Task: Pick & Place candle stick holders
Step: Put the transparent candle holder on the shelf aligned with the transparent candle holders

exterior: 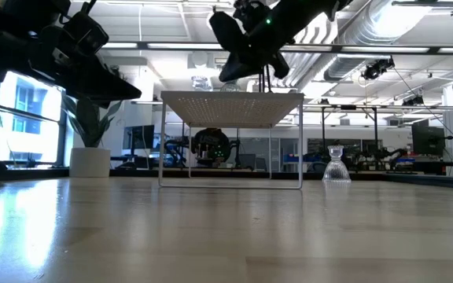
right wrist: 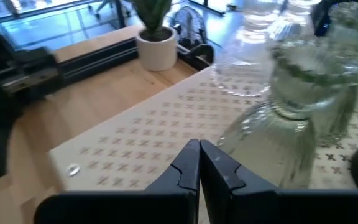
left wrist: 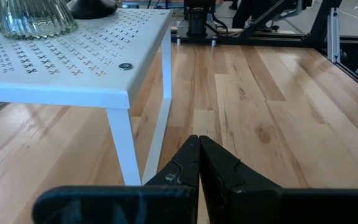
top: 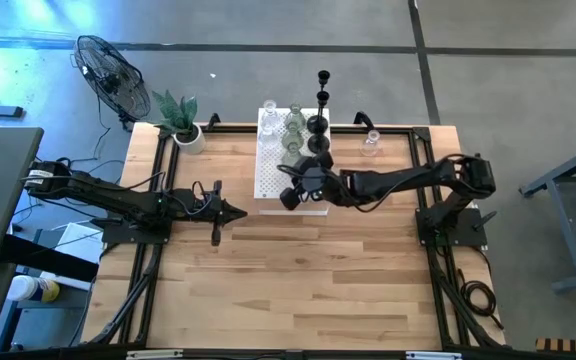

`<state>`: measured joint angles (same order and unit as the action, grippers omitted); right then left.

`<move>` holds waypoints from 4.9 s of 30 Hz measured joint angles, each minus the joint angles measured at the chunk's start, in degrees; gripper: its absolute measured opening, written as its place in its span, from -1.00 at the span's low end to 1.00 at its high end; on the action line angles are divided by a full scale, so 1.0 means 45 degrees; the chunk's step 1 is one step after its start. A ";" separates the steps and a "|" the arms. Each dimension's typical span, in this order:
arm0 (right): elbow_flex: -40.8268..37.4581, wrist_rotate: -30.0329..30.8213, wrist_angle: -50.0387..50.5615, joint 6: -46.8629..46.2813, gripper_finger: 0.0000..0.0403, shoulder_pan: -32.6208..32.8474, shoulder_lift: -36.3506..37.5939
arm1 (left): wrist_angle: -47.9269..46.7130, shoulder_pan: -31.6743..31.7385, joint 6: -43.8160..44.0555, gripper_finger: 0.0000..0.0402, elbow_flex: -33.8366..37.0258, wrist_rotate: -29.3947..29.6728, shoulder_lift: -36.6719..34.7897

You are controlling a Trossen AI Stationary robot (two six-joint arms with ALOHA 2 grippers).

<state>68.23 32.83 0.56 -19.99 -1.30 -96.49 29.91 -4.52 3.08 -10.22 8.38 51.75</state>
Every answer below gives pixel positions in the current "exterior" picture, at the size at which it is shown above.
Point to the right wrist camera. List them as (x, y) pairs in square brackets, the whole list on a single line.
[(250, 15)]

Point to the black background robot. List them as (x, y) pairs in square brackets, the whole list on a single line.
[(211, 145), (384, 153)]

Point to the tall black candlestick holder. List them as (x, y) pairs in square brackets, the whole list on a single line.
[(269, 84)]

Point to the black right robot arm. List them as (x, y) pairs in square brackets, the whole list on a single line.
[(301, 15)]

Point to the silver ventilation duct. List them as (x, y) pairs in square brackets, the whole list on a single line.
[(340, 65)]

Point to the short black candlestick holder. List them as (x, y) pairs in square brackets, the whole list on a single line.
[(264, 84), (259, 84)]

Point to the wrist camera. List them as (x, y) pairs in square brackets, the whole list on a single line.
[(250, 15), (87, 35)]

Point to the black ceiling camera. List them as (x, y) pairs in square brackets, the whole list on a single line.
[(376, 68)]

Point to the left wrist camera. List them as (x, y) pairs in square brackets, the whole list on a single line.
[(87, 35)]

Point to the clear ribbed glass candle holder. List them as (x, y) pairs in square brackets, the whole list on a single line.
[(336, 169), (201, 83)]

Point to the snake plant in white pot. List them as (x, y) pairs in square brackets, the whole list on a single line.
[(89, 161)]

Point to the white perforated metal shelf riser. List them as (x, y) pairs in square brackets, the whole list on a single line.
[(230, 108)]

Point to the black aluminium table frame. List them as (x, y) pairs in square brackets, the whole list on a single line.
[(34, 173)]

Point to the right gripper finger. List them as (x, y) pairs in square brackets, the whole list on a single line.
[(242, 68), (280, 67)]

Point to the overhead light bar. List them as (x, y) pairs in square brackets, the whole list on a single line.
[(171, 46)]

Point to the black computer monitor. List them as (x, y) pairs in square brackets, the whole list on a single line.
[(138, 137), (427, 139)]

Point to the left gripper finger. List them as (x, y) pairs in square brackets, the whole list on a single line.
[(104, 86)]

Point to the green ribbed glass candle holder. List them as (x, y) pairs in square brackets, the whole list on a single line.
[(230, 86)]

